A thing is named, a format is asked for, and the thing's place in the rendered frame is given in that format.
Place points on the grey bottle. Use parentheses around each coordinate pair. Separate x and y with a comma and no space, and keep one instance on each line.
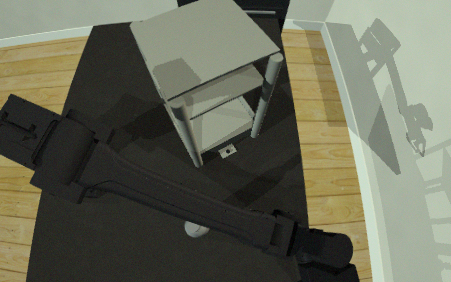
(197,229)

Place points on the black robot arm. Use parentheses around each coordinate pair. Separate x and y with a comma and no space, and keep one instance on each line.
(60,144)

